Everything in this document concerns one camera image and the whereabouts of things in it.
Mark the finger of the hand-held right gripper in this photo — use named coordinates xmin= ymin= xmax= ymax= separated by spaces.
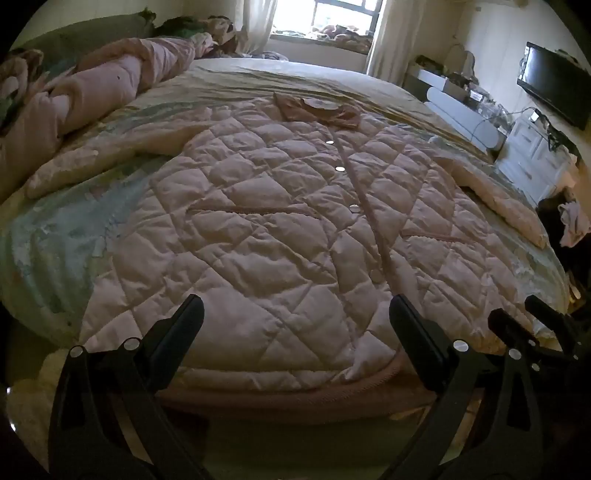
xmin=488 ymin=308 xmax=561 ymax=370
xmin=525 ymin=294 xmax=591 ymax=358

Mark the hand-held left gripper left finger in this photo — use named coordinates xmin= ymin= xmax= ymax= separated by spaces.
xmin=48 ymin=294 xmax=206 ymax=480

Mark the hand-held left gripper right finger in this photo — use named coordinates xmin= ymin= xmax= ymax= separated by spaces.
xmin=383 ymin=295 xmax=546 ymax=480

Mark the pink quilted jacket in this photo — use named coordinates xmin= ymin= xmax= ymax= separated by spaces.
xmin=25 ymin=90 xmax=550 ymax=411

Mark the pile of pink plush clothes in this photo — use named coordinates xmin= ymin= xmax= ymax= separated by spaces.
xmin=308 ymin=23 xmax=376 ymax=52

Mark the white crumpled cloth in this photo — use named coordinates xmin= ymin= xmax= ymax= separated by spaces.
xmin=556 ymin=200 xmax=591 ymax=248

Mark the dark chair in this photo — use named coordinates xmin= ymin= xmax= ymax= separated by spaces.
xmin=536 ymin=193 xmax=591 ymax=280

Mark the white dresser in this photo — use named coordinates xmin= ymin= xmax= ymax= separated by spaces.
xmin=495 ymin=113 xmax=581 ymax=205

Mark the black flat television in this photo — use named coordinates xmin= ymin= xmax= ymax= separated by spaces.
xmin=516 ymin=41 xmax=591 ymax=131

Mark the white cluttered desk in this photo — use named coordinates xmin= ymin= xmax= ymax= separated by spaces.
xmin=405 ymin=55 xmax=491 ymax=108

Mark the pink rolled duvet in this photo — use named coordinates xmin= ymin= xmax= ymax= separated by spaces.
xmin=0 ymin=34 xmax=218 ymax=204

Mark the white scalloped mirror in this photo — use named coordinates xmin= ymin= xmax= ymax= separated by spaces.
xmin=444 ymin=41 xmax=479 ymax=80

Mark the bed with yellow sheet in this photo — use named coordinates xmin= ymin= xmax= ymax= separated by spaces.
xmin=0 ymin=56 xmax=575 ymax=370

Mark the floral rolled blanket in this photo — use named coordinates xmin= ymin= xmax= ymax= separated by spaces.
xmin=0 ymin=47 xmax=46 ymax=132

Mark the cream curtain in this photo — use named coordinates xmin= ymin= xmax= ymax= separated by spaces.
xmin=235 ymin=0 xmax=279 ymax=54
xmin=366 ymin=0 xmax=428 ymax=80

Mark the green headboard cushion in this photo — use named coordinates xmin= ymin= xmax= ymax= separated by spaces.
xmin=14 ymin=11 xmax=158 ymax=70

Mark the window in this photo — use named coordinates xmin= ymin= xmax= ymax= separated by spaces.
xmin=272 ymin=0 xmax=386 ymax=38

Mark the white cable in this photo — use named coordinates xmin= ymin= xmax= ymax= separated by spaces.
xmin=471 ymin=107 xmax=539 ymax=140

